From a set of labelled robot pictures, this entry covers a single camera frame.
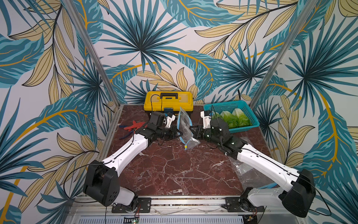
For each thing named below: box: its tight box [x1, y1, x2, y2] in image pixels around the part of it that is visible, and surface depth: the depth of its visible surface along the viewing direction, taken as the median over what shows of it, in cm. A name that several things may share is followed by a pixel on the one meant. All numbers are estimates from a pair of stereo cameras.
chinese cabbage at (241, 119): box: [232, 108, 253, 128], surface depth 102 cm
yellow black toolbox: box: [143, 91, 194, 115], surface depth 100 cm
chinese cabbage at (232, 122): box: [220, 110, 239, 129], surface depth 101 cm
